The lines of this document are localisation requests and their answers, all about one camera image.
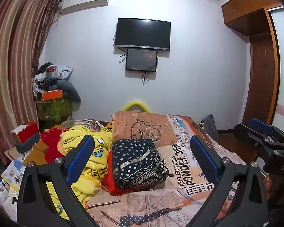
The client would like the pile of clutter clothes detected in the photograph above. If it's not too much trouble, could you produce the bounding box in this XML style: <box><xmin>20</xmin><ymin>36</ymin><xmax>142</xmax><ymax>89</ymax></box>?
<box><xmin>32</xmin><ymin>63</ymin><xmax>81</xmax><ymax>103</ymax></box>

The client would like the striped red beige curtain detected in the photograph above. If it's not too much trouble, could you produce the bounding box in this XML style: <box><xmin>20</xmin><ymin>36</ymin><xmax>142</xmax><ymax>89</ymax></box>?
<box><xmin>0</xmin><ymin>0</ymin><xmax>60</xmax><ymax>165</ymax></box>

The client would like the red and white box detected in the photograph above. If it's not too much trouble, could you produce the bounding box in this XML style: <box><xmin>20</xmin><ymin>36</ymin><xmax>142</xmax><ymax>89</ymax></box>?
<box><xmin>11</xmin><ymin>122</ymin><xmax>39</xmax><ymax>144</ymax></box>

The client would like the navy patterned hooded garment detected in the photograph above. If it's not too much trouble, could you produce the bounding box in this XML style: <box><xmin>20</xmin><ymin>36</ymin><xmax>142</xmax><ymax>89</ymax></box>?
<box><xmin>112</xmin><ymin>139</ymin><xmax>168</xmax><ymax>189</ymax></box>

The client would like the red plush garment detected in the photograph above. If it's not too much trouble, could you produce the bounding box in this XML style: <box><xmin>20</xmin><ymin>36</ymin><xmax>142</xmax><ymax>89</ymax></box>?
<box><xmin>41</xmin><ymin>128</ymin><xmax>67</xmax><ymax>163</ymax></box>

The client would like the yellow cartoon blanket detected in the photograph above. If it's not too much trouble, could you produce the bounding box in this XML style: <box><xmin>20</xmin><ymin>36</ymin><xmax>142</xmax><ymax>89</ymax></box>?
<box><xmin>46</xmin><ymin>122</ymin><xmax>114</xmax><ymax>220</ymax></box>

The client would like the red folded garment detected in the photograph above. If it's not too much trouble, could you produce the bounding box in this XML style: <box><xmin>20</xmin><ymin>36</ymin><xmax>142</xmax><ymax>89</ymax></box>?
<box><xmin>101</xmin><ymin>151</ymin><xmax>151</xmax><ymax>196</ymax></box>

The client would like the large wall television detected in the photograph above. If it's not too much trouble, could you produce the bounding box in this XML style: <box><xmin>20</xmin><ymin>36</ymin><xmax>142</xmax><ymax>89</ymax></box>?
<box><xmin>115</xmin><ymin>18</ymin><xmax>171</xmax><ymax>51</ymax></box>

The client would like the orange shoe box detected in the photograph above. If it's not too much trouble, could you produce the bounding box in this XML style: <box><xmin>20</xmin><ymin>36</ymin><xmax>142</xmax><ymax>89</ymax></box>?
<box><xmin>42</xmin><ymin>90</ymin><xmax>63</xmax><ymax>101</ymax></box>

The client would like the white air conditioner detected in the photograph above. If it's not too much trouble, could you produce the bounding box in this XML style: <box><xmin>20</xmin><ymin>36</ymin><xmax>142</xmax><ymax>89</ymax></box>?
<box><xmin>61</xmin><ymin>0</ymin><xmax>109</xmax><ymax>15</ymax></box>

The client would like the brown wooden wardrobe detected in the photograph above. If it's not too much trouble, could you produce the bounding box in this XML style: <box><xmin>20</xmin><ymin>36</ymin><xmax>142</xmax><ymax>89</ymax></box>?
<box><xmin>222</xmin><ymin>0</ymin><xmax>282</xmax><ymax>126</ymax></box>

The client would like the newspaper print bed blanket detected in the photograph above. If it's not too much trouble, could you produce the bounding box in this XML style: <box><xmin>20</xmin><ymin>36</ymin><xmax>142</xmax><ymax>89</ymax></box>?
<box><xmin>61</xmin><ymin>110</ymin><xmax>248</xmax><ymax>227</ymax></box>

